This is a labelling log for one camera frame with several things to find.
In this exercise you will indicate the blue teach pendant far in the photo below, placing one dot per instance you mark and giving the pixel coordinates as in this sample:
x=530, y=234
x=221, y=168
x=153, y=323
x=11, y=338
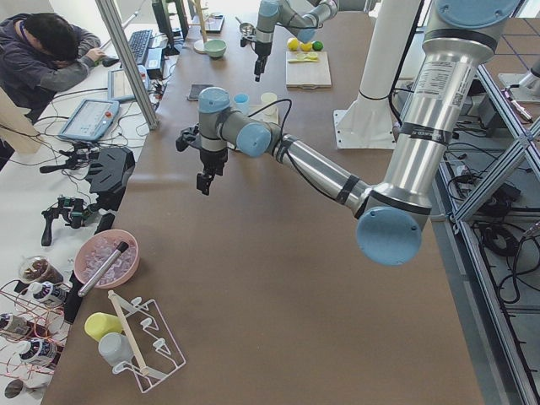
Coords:
x=119, y=88

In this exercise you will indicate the grey folded cloth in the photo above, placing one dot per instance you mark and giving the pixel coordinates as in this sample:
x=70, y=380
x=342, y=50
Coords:
x=196, y=90

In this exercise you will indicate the pale yellow plastic cup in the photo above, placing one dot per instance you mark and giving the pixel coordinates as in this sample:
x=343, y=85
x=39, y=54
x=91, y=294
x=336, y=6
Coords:
x=268, y=100

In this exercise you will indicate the tea bottle on rack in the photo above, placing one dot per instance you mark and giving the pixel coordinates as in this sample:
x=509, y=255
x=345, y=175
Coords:
x=48, y=294

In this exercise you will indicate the steel muddler black tip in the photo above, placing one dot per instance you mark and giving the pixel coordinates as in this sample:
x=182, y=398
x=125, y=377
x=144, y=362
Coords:
x=103, y=269

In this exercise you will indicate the green lime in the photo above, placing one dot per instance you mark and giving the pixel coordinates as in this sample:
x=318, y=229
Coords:
x=317, y=45

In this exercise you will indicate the blue plastic cup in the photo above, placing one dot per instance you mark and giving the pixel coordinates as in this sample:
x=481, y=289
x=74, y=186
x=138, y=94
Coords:
x=242, y=103

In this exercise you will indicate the yellow cup on rack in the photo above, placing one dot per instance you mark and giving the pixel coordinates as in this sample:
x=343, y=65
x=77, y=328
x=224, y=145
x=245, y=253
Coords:
x=98, y=324

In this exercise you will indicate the copper wire bottle rack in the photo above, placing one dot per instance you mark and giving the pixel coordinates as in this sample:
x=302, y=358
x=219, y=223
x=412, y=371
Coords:
x=16, y=299

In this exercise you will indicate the aluminium frame post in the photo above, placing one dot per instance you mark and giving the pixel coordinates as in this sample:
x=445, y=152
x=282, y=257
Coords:
x=111, y=19

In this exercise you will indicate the yellow plastic knife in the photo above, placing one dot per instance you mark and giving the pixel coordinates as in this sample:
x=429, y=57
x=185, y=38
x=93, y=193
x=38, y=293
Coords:
x=302, y=60

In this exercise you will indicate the cup of iced drink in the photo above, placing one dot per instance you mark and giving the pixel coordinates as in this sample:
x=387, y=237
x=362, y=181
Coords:
x=38, y=269

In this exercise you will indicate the blue teach pendant near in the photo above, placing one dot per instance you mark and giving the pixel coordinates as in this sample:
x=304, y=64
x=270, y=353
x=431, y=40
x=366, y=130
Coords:
x=90, y=120

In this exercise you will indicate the black keyboard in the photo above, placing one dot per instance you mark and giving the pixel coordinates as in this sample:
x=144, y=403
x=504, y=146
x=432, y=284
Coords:
x=139, y=43

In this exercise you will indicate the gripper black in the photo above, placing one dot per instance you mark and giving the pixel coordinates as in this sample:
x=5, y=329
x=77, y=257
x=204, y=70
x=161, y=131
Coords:
x=261, y=50
x=213, y=159

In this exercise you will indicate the wooden round stand base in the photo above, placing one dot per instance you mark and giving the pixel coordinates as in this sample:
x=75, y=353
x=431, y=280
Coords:
x=199, y=46

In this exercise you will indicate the grey cup on rack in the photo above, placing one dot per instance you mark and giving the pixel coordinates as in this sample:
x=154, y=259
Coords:
x=114, y=348

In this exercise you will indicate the white wire cup rack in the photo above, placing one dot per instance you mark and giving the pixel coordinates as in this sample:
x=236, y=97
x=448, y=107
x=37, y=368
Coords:
x=157, y=356

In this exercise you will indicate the cream rabbit print tray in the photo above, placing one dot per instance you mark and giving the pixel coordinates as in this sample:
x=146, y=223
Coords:
x=256, y=113

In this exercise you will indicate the seated person dark hoodie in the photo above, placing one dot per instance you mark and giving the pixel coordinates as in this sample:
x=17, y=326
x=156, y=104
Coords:
x=42, y=54

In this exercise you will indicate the light green bowl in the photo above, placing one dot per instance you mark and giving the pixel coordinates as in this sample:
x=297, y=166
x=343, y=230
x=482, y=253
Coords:
x=215, y=48

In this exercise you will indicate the bamboo cutting board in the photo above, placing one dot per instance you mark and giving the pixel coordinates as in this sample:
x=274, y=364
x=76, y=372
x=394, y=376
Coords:
x=308, y=75

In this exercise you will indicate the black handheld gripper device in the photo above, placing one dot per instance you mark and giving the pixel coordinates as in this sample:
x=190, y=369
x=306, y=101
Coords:
x=74, y=212

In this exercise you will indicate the whole lemon outer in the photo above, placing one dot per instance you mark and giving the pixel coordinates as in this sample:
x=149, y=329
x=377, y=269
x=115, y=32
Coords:
x=293, y=44

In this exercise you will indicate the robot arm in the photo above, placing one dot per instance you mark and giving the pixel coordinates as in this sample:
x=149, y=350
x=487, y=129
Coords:
x=272, y=13
x=387, y=190

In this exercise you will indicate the pink bowl of ice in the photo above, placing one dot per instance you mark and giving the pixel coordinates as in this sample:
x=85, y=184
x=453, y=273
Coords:
x=101, y=247

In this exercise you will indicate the steel ice scoop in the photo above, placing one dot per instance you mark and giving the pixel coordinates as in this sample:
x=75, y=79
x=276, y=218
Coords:
x=247, y=29

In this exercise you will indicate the blue teach pendant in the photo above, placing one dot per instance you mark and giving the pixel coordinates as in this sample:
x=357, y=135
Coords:
x=90, y=120
x=119, y=88

